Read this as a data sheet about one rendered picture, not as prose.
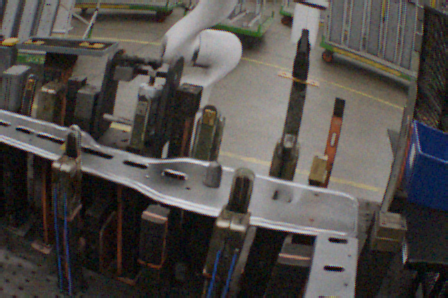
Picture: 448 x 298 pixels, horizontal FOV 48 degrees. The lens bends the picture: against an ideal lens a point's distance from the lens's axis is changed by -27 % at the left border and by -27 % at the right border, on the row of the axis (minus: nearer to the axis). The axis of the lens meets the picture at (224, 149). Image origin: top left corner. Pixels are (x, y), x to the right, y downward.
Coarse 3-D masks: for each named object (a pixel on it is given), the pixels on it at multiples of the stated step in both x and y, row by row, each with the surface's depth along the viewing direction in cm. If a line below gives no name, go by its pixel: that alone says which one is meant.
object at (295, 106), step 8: (296, 88) 136; (304, 88) 136; (296, 96) 140; (304, 96) 139; (288, 104) 139; (296, 104) 140; (288, 112) 140; (296, 112) 140; (288, 120) 140; (296, 120) 141; (288, 128) 141; (296, 128) 141; (296, 136) 140; (280, 144) 141; (296, 144) 141; (280, 152) 142
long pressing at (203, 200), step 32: (0, 128) 135; (32, 128) 140; (64, 128) 144; (96, 160) 131; (128, 160) 136; (160, 160) 138; (192, 160) 141; (160, 192) 125; (192, 192) 127; (224, 192) 130; (256, 192) 133; (288, 192) 135; (320, 192) 138; (256, 224) 121; (288, 224) 121; (320, 224) 123; (352, 224) 124
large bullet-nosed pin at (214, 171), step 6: (216, 162) 131; (210, 168) 130; (216, 168) 130; (222, 168) 131; (210, 174) 130; (216, 174) 130; (210, 180) 131; (216, 180) 131; (210, 186) 131; (216, 186) 131
